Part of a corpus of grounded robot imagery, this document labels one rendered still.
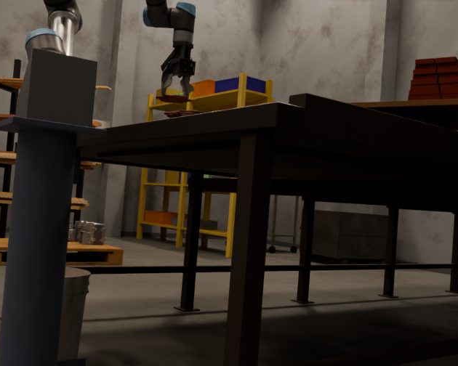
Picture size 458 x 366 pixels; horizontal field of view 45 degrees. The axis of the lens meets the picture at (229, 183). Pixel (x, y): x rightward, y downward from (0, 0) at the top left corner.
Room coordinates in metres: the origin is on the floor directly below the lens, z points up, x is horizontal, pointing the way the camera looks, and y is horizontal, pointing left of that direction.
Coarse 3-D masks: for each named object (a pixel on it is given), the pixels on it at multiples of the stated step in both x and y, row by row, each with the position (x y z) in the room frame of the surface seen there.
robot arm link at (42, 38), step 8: (32, 32) 1.74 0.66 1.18; (40, 32) 1.73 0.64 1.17; (48, 32) 1.74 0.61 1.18; (56, 32) 1.77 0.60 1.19; (32, 40) 1.71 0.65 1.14; (40, 40) 1.70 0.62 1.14; (48, 40) 1.71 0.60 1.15; (56, 40) 1.73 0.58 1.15; (32, 48) 1.69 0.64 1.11; (40, 48) 1.68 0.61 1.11; (56, 48) 1.70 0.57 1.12
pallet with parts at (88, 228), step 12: (84, 228) 5.71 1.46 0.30; (96, 228) 5.51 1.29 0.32; (0, 240) 5.22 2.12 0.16; (72, 240) 5.71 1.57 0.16; (84, 240) 5.49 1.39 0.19; (96, 240) 5.51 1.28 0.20; (0, 252) 5.42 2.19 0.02; (72, 252) 5.91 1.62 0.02; (84, 252) 5.88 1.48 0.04; (96, 252) 5.57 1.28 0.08; (108, 252) 5.37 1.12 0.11; (120, 252) 5.32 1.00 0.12; (0, 264) 4.70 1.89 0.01; (72, 264) 5.05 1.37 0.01; (84, 264) 5.12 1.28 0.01; (96, 264) 5.19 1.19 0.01; (108, 264) 5.26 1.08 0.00; (120, 264) 5.33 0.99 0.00
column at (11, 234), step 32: (0, 128) 1.63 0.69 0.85; (32, 128) 1.57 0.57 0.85; (64, 128) 1.56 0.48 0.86; (96, 128) 1.61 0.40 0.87; (32, 160) 1.58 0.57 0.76; (64, 160) 1.62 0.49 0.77; (32, 192) 1.58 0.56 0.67; (64, 192) 1.63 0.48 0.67; (32, 224) 1.58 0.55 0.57; (64, 224) 1.64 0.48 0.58; (32, 256) 1.58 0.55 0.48; (64, 256) 1.66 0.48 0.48; (32, 288) 1.58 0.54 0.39; (32, 320) 1.59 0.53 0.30; (0, 352) 1.61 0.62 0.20; (32, 352) 1.59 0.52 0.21
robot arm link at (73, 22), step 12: (72, 0) 2.06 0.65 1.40; (48, 12) 2.07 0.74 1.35; (60, 12) 2.03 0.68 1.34; (72, 12) 2.05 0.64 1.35; (48, 24) 2.06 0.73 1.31; (60, 24) 2.00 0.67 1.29; (72, 24) 2.05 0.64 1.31; (60, 36) 1.96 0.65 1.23; (72, 36) 2.01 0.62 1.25; (72, 48) 1.97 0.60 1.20
